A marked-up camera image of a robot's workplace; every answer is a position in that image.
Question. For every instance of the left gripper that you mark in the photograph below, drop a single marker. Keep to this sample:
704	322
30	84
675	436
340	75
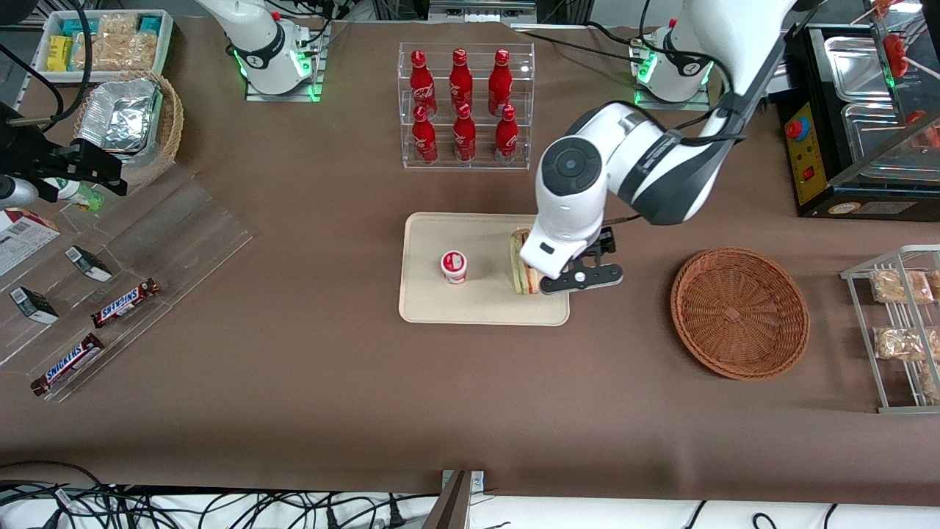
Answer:
604	243

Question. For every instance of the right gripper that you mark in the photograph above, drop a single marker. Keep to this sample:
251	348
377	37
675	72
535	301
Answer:
31	156

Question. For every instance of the triangle sandwich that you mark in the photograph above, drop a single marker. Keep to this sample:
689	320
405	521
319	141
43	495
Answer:
523	278

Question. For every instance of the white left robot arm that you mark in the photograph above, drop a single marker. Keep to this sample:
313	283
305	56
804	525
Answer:
573	191

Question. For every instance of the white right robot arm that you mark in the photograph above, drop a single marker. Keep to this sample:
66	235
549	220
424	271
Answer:
264	44

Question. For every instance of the oval tan wicker basket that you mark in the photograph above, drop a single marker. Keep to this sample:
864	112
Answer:
170	125

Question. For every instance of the beige plastic tray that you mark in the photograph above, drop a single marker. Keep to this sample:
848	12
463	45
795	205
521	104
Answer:
477	305

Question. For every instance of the round brown wicker basket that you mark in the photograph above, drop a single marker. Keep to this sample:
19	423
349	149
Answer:
738	316

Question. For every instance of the green white-capped bottle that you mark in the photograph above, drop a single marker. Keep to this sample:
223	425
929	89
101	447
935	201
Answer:
77	195

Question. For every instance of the silver foil container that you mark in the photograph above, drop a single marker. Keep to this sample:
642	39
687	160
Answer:
117	117

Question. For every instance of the small black carton box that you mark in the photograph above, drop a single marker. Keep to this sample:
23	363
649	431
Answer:
88	263
33	305

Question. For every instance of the white and red cardboard box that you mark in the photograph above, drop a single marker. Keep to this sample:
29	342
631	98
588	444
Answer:
22	239

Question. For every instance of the clear acrylic stepped display stand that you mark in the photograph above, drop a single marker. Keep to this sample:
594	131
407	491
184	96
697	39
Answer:
183	235

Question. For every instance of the clear bag of crackers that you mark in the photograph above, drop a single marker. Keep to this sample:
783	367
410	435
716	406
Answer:
117	24
117	51

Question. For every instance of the yellow snack pack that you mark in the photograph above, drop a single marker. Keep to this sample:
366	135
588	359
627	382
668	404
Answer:
60	53

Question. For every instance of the small red-lidded yogurt cup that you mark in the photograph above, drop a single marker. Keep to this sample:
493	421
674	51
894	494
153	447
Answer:
454	266

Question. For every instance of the Snickers chocolate bar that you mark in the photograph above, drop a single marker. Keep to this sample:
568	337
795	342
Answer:
125	303
67	364

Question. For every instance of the white plastic bin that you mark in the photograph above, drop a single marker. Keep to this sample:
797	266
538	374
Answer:
165	44

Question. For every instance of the teal snack pack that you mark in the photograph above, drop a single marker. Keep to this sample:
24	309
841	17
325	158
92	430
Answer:
77	27
150	24

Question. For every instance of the red cola bottle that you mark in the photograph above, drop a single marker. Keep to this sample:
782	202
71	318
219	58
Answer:
506	139
460	81
424	139
500	82
420	84
464	138

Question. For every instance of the clear acrylic bottle rack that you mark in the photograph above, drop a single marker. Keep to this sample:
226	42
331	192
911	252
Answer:
470	165

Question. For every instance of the black food warmer appliance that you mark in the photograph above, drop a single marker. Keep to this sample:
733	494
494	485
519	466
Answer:
808	154

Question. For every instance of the bagged brown pastry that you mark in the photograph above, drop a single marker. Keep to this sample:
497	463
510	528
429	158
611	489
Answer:
931	382
935	283
899	286
897	343

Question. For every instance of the steel pan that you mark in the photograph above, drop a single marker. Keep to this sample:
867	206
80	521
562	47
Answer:
855	70
870	128

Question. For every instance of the red sausage skewer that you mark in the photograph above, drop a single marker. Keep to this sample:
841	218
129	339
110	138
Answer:
883	6
922	125
896	51

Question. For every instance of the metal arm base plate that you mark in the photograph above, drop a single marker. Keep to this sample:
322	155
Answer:
317	73
672	105

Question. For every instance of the grey metal post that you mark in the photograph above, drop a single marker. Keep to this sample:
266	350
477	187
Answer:
452	507

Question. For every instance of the aluminium frame rail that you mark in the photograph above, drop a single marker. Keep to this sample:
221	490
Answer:
481	6

